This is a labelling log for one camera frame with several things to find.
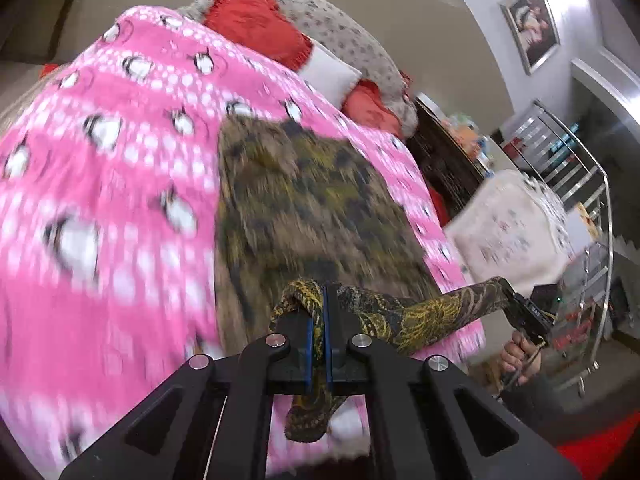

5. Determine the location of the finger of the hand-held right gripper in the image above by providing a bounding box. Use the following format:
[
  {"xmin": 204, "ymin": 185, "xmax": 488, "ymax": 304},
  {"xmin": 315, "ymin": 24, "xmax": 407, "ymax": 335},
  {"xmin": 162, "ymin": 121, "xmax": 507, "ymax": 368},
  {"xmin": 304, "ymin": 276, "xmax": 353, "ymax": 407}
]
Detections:
[{"xmin": 497, "ymin": 276, "xmax": 524, "ymax": 322}]

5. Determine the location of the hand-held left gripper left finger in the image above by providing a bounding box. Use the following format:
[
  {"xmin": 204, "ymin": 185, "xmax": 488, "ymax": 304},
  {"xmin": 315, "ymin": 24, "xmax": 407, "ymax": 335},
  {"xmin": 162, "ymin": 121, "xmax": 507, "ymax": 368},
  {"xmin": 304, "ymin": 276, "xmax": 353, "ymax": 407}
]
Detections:
[{"xmin": 59, "ymin": 309, "xmax": 317, "ymax": 480}]

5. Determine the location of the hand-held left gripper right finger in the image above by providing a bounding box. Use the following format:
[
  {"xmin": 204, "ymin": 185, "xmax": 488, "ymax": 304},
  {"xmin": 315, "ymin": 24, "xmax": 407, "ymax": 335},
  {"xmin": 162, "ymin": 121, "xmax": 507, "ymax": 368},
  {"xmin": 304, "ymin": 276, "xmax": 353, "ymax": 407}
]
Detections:
[{"xmin": 323, "ymin": 284, "xmax": 585, "ymax": 480}]

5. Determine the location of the brown navy yellow floral garment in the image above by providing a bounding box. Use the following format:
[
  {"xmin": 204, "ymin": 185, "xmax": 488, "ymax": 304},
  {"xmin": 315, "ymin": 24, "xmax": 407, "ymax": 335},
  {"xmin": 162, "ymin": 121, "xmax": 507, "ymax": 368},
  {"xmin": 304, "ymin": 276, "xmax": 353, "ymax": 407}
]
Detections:
[{"xmin": 215, "ymin": 114, "xmax": 517, "ymax": 444}]

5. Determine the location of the person's right hand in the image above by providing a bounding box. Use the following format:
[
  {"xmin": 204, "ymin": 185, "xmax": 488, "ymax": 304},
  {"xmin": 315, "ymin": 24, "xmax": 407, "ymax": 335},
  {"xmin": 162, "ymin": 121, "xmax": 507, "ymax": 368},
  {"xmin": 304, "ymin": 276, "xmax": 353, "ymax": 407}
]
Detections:
[{"xmin": 497, "ymin": 332, "xmax": 544, "ymax": 387}]

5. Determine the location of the cream upholstered chair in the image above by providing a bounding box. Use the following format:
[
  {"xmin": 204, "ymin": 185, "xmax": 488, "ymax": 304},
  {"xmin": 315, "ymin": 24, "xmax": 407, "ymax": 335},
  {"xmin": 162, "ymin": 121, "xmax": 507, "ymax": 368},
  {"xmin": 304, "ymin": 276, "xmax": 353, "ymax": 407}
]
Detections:
[{"xmin": 444, "ymin": 167, "xmax": 572, "ymax": 287}]

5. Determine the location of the metal rack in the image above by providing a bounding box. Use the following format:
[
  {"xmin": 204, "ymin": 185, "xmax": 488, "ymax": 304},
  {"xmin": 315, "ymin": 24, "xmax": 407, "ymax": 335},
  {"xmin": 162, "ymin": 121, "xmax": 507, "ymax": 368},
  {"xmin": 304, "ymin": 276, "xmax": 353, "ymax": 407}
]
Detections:
[{"xmin": 500, "ymin": 100, "xmax": 614, "ymax": 397}]

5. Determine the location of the dark carved wooden cabinet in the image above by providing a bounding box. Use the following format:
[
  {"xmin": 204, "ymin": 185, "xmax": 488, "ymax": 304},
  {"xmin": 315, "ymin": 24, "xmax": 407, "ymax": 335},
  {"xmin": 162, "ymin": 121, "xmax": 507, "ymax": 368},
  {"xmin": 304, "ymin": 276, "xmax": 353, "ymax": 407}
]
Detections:
[{"xmin": 407, "ymin": 92, "xmax": 489, "ymax": 222}]

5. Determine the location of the red rug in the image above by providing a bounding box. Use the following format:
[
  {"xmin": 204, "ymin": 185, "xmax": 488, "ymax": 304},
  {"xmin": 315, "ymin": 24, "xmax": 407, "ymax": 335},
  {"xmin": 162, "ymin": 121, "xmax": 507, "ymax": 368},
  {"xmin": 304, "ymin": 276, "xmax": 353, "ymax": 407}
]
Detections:
[{"xmin": 554, "ymin": 410, "xmax": 640, "ymax": 480}]

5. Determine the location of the pile of assorted packets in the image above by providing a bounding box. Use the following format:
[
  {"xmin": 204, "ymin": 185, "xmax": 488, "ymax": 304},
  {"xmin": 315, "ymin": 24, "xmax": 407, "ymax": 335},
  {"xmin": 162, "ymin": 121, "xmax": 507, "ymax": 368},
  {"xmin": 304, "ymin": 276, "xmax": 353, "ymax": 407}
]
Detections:
[{"xmin": 440, "ymin": 112, "xmax": 494, "ymax": 167}]

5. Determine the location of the small red heart pillow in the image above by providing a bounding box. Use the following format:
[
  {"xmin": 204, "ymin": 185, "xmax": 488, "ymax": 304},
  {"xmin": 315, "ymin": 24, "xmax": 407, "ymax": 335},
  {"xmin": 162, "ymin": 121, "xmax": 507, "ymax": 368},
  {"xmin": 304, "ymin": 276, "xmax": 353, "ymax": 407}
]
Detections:
[{"xmin": 342, "ymin": 80, "xmax": 404, "ymax": 137}]

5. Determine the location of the pink penguin print blanket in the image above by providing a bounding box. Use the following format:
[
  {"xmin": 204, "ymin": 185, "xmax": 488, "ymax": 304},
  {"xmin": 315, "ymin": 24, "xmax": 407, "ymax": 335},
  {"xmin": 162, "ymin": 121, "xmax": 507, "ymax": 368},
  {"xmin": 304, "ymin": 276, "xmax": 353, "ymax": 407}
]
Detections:
[{"xmin": 0, "ymin": 5, "xmax": 487, "ymax": 480}]

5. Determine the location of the white pillow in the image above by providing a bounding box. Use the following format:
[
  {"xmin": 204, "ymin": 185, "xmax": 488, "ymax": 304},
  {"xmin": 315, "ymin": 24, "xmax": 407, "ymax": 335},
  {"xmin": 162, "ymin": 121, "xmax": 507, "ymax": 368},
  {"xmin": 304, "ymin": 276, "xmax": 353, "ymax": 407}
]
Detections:
[{"xmin": 300, "ymin": 42, "xmax": 364, "ymax": 107}]

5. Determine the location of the grey floral padded headboard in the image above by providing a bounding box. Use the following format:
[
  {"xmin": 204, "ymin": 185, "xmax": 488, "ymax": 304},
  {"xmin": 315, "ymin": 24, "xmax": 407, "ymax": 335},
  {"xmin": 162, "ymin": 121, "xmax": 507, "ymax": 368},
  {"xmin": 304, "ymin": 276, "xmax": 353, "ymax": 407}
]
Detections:
[{"xmin": 177, "ymin": 0, "xmax": 419, "ymax": 137}]

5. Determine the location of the large red heart pillow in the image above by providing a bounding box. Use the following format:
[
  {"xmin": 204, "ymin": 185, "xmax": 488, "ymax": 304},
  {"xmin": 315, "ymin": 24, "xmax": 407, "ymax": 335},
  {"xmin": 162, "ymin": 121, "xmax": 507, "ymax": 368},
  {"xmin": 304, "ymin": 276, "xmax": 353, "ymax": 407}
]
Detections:
[{"xmin": 202, "ymin": 0, "xmax": 314, "ymax": 72}]

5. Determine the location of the large framed wall picture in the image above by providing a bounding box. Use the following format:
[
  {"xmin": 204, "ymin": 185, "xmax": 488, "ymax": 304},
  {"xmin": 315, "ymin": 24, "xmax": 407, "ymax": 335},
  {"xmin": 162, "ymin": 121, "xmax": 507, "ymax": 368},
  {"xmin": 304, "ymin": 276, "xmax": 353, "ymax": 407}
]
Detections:
[{"xmin": 499, "ymin": 0, "xmax": 562, "ymax": 77}]

